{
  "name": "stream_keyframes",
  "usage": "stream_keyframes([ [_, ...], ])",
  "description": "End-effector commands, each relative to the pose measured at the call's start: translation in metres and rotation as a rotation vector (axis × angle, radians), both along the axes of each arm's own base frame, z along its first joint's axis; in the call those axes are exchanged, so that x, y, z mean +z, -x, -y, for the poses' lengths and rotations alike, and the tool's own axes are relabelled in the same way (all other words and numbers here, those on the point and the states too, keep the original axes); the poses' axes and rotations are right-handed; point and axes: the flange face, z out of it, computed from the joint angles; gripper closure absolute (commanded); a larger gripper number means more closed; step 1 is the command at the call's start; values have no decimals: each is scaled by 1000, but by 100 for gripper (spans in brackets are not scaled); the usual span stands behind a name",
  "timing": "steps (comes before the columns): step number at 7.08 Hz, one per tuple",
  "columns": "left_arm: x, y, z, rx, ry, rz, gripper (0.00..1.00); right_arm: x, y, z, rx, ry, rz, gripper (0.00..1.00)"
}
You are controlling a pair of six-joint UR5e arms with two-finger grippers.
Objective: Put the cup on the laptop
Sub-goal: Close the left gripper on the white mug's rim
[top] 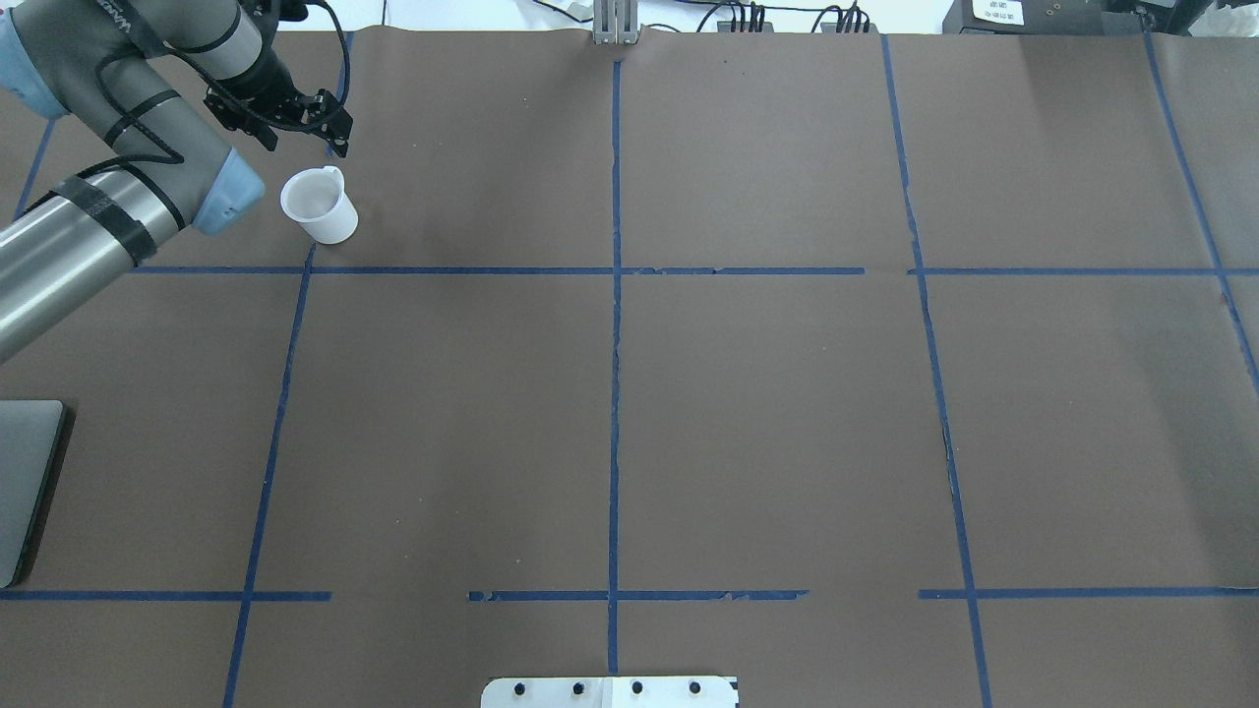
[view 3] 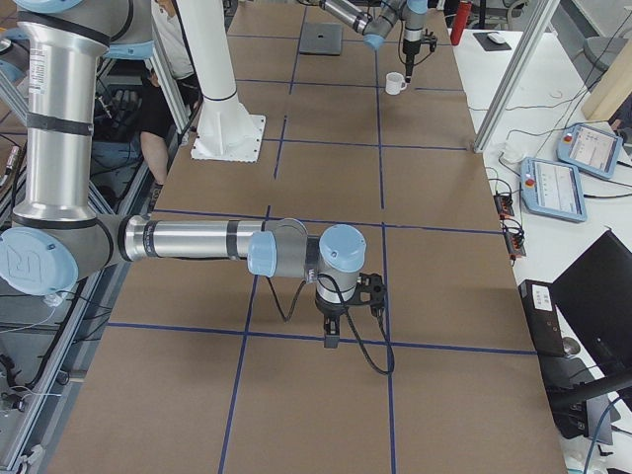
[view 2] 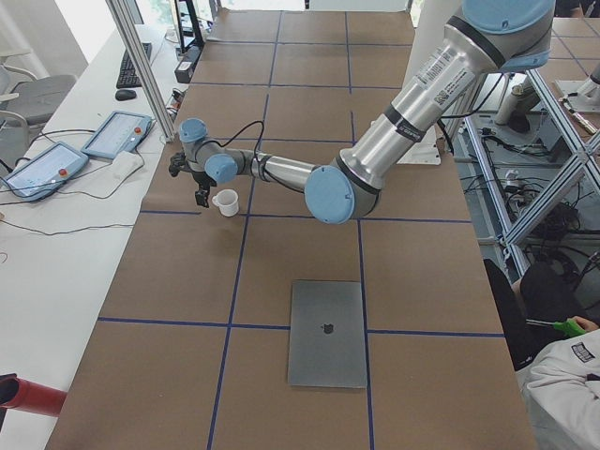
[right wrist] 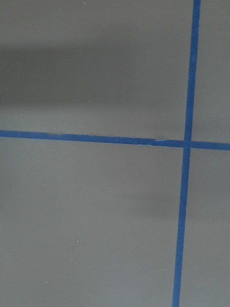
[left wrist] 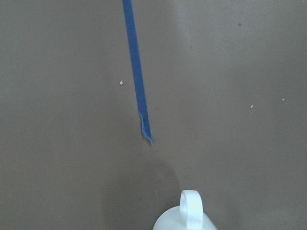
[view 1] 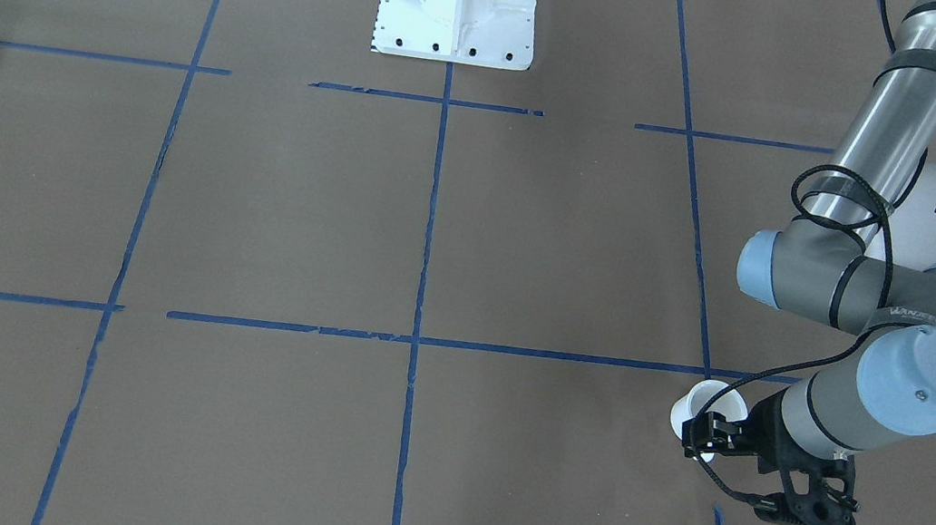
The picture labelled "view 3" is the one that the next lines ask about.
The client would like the near blue teach pendant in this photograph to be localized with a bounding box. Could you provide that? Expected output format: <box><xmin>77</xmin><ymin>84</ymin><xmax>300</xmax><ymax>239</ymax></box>
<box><xmin>520</xmin><ymin>157</ymin><xmax>588</xmax><ymax>222</ymax></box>

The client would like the blue teach pendant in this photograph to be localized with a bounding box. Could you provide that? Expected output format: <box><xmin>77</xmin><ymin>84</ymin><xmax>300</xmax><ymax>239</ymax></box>
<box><xmin>557</xmin><ymin>123</ymin><xmax>623</xmax><ymax>180</ymax></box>
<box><xmin>520</xmin><ymin>157</ymin><xmax>588</xmax><ymax>222</ymax></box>

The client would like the seated person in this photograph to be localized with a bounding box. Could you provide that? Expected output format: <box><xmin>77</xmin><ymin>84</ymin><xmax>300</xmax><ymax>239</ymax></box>
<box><xmin>93</xmin><ymin>0</ymin><xmax>203</xmax><ymax>187</ymax></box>

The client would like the far blue teach pendant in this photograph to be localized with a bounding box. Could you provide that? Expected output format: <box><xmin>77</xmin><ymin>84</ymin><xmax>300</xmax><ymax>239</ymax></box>
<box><xmin>557</xmin><ymin>123</ymin><xmax>623</xmax><ymax>180</ymax></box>

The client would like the orange black adapter board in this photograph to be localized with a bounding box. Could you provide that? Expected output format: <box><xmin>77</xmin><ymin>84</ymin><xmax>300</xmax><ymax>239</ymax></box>
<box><xmin>493</xmin><ymin>193</ymin><xmax>514</xmax><ymax>219</ymax></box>

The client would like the white mug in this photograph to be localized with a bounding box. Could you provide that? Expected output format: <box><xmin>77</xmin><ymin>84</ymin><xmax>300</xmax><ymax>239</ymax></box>
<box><xmin>384</xmin><ymin>71</ymin><xmax>408</xmax><ymax>96</ymax></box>

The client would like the aluminium frame post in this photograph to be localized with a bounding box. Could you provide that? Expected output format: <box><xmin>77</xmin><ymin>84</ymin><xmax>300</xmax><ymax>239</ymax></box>
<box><xmin>473</xmin><ymin>0</ymin><xmax>560</xmax><ymax>153</ymax></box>

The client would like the black box device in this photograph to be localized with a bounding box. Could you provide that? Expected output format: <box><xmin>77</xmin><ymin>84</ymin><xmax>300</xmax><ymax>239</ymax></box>
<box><xmin>518</xmin><ymin>279</ymin><xmax>581</xmax><ymax>357</ymax></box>

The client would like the working silver robot arm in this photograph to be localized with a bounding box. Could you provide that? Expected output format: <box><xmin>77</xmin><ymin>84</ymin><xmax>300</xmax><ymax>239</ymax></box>
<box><xmin>298</xmin><ymin>0</ymin><xmax>437</xmax><ymax>349</ymax></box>

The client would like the grey closed laptop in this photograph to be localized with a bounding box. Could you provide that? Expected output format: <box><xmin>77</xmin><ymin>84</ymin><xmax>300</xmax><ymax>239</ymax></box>
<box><xmin>299</xmin><ymin>23</ymin><xmax>343</xmax><ymax>56</ymax></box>

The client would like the white computer mouse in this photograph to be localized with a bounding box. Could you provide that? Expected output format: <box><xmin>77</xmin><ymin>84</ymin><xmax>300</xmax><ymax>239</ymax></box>
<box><xmin>487</xmin><ymin>32</ymin><xmax>507</xmax><ymax>44</ymax></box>

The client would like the white pedestal column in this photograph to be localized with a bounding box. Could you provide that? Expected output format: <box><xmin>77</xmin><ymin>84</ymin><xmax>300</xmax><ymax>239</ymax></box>
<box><xmin>177</xmin><ymin>0</ymin><xmax>266</xmax><ymax>163</ymax></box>

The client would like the working arm black gripper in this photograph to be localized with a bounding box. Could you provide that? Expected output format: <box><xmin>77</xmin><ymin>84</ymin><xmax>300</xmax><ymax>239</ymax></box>
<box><xmin>402</xmin><ymin>39</ymin><xmax>419</xmax><ymax>83</ymax></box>

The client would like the black mouse pad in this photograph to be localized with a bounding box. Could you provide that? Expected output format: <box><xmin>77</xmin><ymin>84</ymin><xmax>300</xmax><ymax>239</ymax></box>
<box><xmin>473</xmin><ymin>32</ymin><xmax>512</xmax><ymax>51</ymax></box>

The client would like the black open laptop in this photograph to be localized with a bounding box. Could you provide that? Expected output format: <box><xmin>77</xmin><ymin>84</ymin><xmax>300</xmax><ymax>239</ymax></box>
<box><xmin>551</xmin><ymin>230</ymin><xmax>631</xmax><ymax>374</ymax></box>

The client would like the red bottle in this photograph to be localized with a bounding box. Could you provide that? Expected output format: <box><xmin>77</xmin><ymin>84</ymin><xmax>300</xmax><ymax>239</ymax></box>
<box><xmin>450</xmin><ymin>1</ymin><xmax>472</xmax><ymax>46</ymax></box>

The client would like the brown paper table cover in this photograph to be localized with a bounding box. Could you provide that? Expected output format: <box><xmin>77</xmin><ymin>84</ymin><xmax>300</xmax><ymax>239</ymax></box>
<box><xmin>49</xmin><ymin>2</ymin><xmax>566</xmax><ymax>473</ymax></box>

